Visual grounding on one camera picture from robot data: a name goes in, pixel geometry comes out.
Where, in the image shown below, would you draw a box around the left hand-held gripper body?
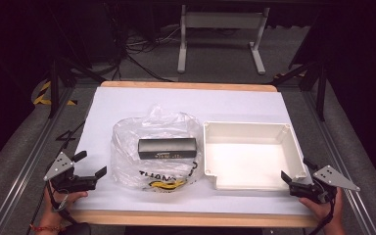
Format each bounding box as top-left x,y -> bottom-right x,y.
43,151 -> 98,194

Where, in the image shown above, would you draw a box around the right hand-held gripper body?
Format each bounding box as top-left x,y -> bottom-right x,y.
288,164 -> 361,204

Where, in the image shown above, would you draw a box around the clear plastic bag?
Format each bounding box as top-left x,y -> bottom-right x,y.
110,104 -> 205,194

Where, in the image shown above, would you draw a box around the white plastic container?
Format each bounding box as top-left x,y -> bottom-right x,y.
203,120 -> 308,191

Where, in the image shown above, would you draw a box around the black rectangular box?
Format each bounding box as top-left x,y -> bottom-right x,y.
137,137 -> 198,161

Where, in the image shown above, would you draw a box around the person's right hand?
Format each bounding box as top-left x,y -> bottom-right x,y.
298,187 -> 346,231

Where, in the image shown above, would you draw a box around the person's left hand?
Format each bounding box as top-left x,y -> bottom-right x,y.
40,187 -> 89,226

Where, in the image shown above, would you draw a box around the yellow black floor tape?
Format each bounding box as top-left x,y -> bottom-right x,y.
32,80 -> 78,107

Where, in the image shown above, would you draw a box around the black metal stand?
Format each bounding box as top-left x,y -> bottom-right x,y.
272,60 -> 328,122
47,57 -> 107,119

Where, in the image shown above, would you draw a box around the white paper sheet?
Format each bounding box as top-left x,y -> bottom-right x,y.
72,86 -> 312,216

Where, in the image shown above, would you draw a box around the white metal stand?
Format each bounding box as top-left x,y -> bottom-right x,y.
176,4 -> 271,75

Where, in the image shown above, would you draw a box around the aluminium rail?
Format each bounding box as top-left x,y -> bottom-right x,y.
302,89 -> 376,235
0,86 -> 76,235

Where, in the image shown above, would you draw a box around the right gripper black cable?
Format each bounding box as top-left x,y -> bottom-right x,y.
307,197 -> 337,235

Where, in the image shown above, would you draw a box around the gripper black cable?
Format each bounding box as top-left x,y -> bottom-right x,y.
45,180 -> 79,226
307,197 -> 337,235

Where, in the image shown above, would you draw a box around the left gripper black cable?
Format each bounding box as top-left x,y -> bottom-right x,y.
45,180 -> 79,226

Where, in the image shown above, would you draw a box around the red bracelet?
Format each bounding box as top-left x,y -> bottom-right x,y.
28,223 -> 67,233

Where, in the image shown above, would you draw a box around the black floor cables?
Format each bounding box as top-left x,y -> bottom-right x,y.
111,25 -> 182,82

